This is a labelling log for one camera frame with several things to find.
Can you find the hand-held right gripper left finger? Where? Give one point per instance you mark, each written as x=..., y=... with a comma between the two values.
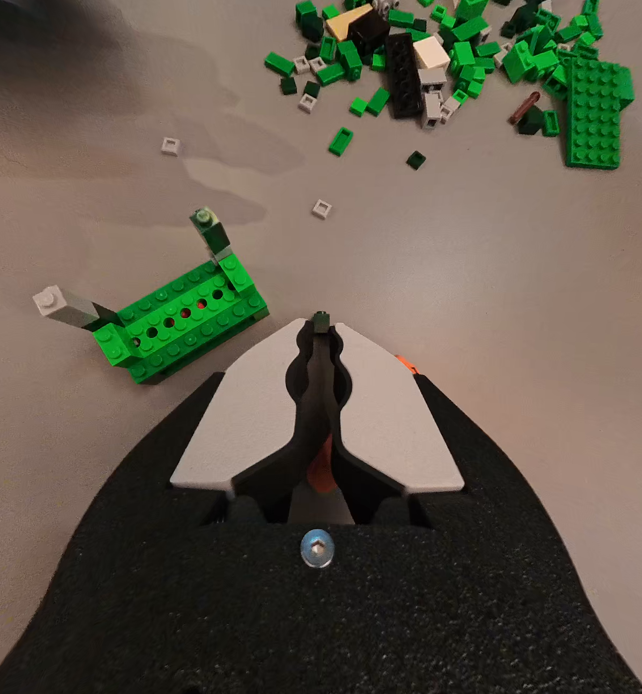
x=234, y=423

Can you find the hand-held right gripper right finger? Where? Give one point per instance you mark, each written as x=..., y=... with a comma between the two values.
x=397, y=428

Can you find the green lego assembly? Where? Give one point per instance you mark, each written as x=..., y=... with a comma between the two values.
x=190, y=320

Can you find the small dark green lego brick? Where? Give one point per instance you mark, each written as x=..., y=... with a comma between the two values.
x=321, y=321
x=416, y=160

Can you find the pile of green lego pieces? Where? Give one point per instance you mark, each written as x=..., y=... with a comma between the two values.
x=597, y=108

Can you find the small light grey lego piece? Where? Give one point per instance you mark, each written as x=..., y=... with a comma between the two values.
x=170, y=145
x=321, y=209

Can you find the orange brick separator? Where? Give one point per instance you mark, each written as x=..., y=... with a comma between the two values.
x=321, y=471

